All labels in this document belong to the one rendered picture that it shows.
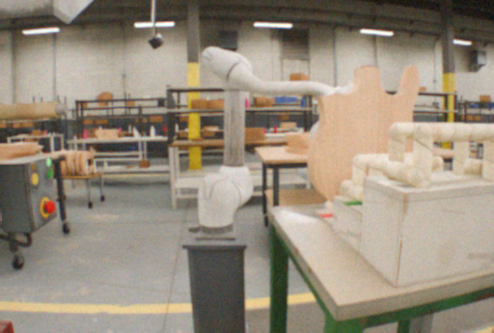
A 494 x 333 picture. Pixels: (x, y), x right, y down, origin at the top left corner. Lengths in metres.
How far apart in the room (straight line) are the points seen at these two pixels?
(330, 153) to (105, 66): 11.80
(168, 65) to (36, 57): 5.27
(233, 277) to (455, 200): 1.03
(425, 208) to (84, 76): 12.40
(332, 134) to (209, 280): 0.87
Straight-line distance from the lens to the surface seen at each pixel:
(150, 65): 11.97
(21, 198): 0.97
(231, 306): 1.48
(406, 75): 0.99
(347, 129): 0.87
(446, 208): 0.59
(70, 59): 12.95
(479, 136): 0.64
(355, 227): 0.71
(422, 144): 0.55
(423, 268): 0.61
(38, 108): 0.68
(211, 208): 1.33
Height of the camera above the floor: 1.22
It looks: 5 degrees down
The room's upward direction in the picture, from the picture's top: 1 degrees counter-clockwise
